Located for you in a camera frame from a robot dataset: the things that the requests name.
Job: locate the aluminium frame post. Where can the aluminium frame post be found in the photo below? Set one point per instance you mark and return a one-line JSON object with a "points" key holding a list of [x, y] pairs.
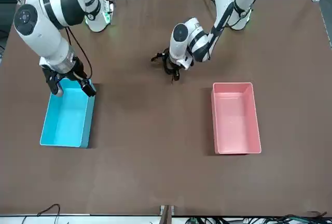
{"points": [[166, 216]]}

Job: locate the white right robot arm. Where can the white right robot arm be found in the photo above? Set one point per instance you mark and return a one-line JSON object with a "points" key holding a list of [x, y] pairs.
{"points": [[39, 34]]}

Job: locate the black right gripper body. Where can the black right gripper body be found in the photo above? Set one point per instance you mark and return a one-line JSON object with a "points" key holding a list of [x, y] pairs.
{"points": [[79, 67]]}

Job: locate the pink plastic box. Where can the pink plastic box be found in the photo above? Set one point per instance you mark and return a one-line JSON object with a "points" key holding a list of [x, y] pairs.
{"points": [[233, 117]]}

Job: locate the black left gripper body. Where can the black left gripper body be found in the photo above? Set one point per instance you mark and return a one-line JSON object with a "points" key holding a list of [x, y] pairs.
{"points": [[176, 71]]}

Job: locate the blue plastic box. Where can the blue plastic box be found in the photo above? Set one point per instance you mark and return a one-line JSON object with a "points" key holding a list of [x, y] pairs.
{"points": [[67, 115]]}

